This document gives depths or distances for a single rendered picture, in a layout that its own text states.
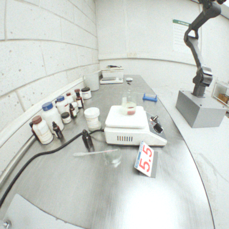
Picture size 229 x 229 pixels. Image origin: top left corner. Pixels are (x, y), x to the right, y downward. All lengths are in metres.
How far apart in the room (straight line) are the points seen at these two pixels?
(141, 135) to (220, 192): 0.31
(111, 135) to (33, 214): 0.32
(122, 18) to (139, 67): 0.89
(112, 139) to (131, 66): 1.49
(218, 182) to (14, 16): 0.97
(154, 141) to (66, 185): 0.28
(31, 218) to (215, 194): 0.46
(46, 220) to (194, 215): 0.33
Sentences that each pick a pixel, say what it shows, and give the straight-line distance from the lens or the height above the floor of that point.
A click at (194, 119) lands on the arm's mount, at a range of 0.47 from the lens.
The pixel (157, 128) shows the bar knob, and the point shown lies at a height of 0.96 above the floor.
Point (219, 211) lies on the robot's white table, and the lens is 0.36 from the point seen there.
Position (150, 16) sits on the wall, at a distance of 1.90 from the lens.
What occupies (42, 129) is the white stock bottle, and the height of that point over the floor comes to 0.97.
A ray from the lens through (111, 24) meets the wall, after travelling 1.81.
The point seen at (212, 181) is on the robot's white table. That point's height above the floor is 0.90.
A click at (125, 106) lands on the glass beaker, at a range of 0.29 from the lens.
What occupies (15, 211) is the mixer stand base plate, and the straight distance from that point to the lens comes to 0.37.
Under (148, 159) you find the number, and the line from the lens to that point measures 0.29.
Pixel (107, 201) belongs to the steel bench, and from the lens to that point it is 0.26.
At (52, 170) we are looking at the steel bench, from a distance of 0.34.
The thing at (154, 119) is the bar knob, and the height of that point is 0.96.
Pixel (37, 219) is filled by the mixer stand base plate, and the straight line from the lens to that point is 0.31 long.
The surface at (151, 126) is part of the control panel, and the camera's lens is 0.32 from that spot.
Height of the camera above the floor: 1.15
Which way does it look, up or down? 32 degrees down
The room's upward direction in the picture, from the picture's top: 4 degrees counter-clockwise
